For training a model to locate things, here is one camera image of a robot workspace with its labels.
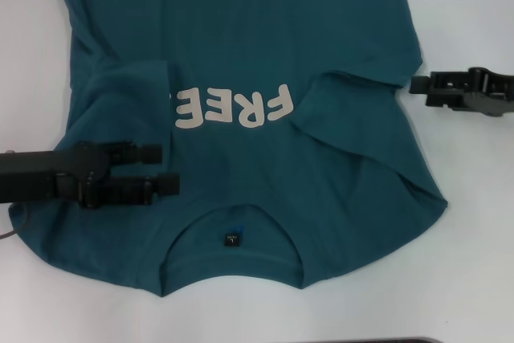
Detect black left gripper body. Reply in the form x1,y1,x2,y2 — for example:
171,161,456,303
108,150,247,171
0,141,113,207

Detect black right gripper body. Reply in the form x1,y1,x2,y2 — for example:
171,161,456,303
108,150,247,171
453,66,514,119

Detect teal t-shirt with cream print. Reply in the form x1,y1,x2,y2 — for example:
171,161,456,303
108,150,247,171
7,0,449,300

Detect grey left gripper cable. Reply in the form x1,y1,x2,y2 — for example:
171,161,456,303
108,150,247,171
0,202,31,239

